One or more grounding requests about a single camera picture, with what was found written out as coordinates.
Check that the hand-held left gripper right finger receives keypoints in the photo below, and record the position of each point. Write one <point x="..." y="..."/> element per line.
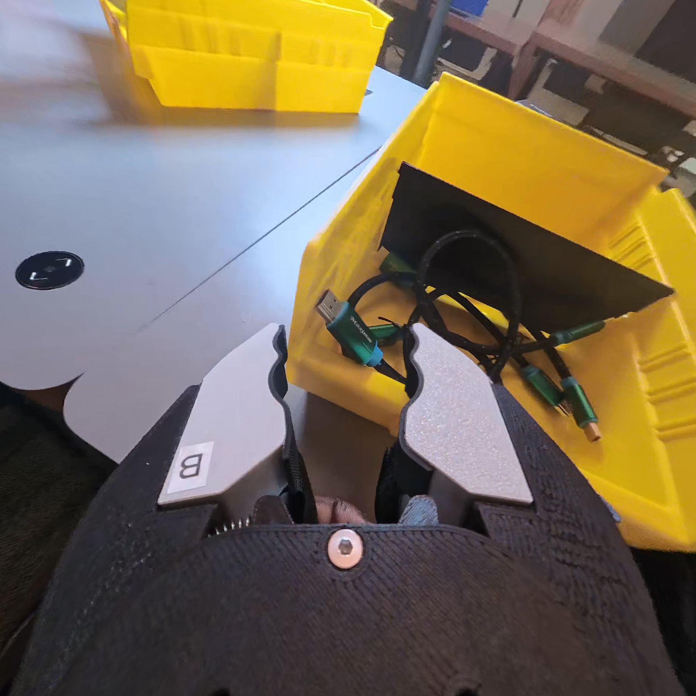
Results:
<point x="462" y="429"/>

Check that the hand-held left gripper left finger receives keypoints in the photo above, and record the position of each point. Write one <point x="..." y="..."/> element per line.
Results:
<point x="239" y="413"/>

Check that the yellow plastic bin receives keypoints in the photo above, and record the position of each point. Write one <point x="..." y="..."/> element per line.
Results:
<point x="489" y="141"/>
<point x="244" y="32"/>
<point x="217" y="81"/>

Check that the black bin divider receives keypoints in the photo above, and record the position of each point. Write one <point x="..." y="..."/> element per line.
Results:
<point x="544" y="261"/>

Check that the round black desk control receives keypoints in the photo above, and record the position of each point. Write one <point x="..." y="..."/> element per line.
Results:
<point x="49" y="270"/>

